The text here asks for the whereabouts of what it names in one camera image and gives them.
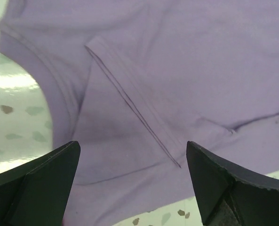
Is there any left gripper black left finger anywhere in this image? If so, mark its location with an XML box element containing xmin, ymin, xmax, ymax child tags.
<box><xmin>0</xmin><ymin>141</ymin><xmax>80</xmax><ymax>226</ymax></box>

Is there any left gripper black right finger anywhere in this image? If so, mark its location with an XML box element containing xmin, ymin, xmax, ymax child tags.
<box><xmin>186</xmin><ymin>141</ymin><xmax>279</xmax><ymax>226</ymax></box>

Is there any purple t shirt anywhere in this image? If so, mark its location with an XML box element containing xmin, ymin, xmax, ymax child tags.
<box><xmin>0</xmin><ymin>0</ymin><xmax>279</xmax><ymax>226</ymax></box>

